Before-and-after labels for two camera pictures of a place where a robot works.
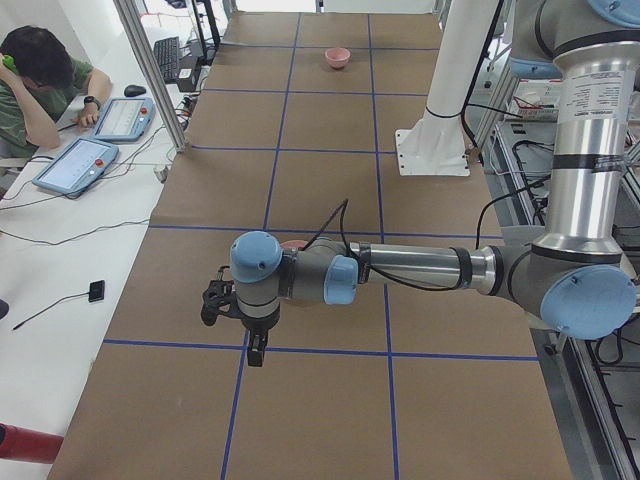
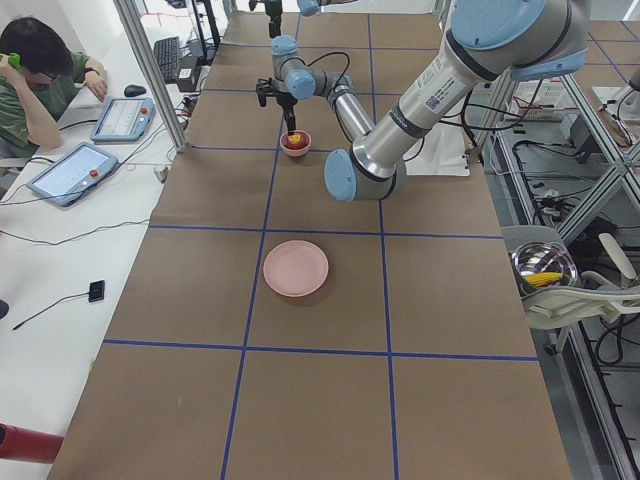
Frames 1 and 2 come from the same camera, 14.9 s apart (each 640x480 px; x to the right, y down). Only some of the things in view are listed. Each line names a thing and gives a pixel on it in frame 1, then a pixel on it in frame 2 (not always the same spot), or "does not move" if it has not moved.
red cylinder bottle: (26, 444) does not move
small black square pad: (96, 291) does not move
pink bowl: (337, 57) to (296, 145)
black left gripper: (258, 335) to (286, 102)
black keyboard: (167, 53) does not move
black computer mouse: (134, 90) does not move
